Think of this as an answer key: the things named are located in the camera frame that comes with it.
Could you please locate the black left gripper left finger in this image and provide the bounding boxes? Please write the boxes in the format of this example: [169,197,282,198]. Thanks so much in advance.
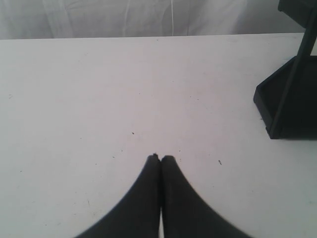
[79,154,161,238]

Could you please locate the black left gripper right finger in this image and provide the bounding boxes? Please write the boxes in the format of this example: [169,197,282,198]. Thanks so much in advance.
[161,156,248,238]

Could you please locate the black two-tier metal rack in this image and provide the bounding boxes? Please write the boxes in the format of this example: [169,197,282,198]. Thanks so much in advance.
[253,0,317,139]

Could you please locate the white backdrop curtain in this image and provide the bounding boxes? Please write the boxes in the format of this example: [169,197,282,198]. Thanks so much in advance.
[0,0,304,39]

